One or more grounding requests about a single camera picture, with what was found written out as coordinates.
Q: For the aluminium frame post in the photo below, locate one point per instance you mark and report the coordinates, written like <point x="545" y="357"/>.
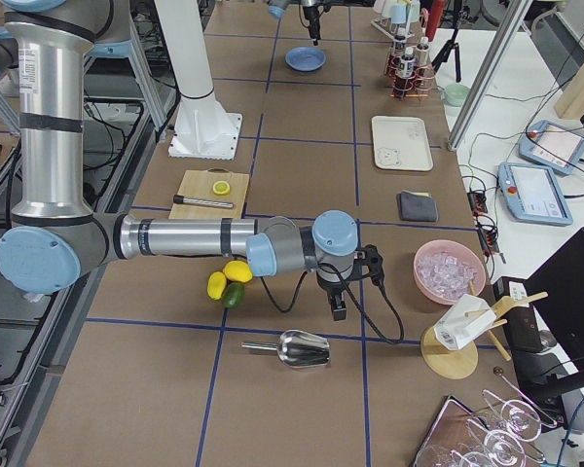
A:
<point x="502" y="40"/>

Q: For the wooden cutting board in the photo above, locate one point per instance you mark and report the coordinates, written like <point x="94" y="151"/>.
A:
<point x="198" y="183"/>

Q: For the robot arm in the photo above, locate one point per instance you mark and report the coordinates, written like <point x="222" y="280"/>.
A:
<point x="56" y="237"/>
<point x="277" y="8"/>

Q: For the copper wire bottle rack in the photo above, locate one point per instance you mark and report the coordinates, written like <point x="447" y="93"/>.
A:
<point x="420" y="85"/>

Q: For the mint green bowl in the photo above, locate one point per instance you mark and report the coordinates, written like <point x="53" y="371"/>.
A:
<point x="455" y="94"/>

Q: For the black camera tripod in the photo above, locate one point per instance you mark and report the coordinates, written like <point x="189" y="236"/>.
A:
<point x="451" y="46"/>

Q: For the teach pendant near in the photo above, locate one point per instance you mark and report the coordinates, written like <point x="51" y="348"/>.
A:
<point x="532" y="194"/>

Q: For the wooden cup stand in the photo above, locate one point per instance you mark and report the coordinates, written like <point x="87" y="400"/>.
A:
<point x="459" y="364"/>

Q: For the steel cylinder with black cap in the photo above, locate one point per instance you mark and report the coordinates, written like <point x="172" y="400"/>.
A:
<point x="203" y="202"/>

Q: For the grey folded cloth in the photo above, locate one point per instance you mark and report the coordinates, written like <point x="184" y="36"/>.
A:
<point x="416" y="207"/>

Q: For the black monitor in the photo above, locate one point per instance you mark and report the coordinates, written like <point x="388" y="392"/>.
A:
<point x="562" y="278"/>

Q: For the pink bowl of ice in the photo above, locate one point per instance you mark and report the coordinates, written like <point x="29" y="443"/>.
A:
<point x="445" y="270"/>

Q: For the green lime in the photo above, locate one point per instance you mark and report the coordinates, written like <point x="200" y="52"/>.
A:
<point x="233" y="295"/>

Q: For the tea bottle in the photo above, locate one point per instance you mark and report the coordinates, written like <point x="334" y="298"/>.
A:
<point x="422" y="52"/>
<point x="406" y="64"/>
<point x="399" y="43"/>

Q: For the white paper cup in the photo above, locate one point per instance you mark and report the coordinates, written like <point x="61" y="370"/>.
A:
<point x="465" y="321"/>

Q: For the teach pendant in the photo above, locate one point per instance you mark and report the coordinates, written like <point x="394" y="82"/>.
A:
<point x="532" y="194"/>
<point x="552" y="145"/>

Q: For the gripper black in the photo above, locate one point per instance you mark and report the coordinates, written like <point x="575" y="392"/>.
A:
<point x="332" y="288"/>
<point x="310" y="15"/>

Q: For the round yellow lemon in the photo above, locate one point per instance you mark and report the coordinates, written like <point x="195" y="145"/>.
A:
<point x="238" y="271"/>

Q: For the teach pendant far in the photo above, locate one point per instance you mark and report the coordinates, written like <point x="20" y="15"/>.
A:
<point x="552" y="145"/>

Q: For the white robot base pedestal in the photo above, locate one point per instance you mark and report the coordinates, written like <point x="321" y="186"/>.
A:
<point x="202" y="129"/>

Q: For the cream bear tray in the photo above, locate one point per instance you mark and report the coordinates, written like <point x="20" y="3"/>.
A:
<point x="401" y="143"/>

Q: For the lemon half slice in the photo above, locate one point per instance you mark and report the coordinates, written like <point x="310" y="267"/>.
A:
<point x="221" y="188"/>

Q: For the blue plate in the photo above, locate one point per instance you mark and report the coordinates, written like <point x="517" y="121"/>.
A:
<point x="305" y="59"/>

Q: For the oblong yellow lemon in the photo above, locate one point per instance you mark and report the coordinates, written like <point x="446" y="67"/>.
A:
<point x="216" y="285"/>

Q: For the steel ice scoop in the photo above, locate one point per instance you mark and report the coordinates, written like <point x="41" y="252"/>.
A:
<point x="296" y="349"/>

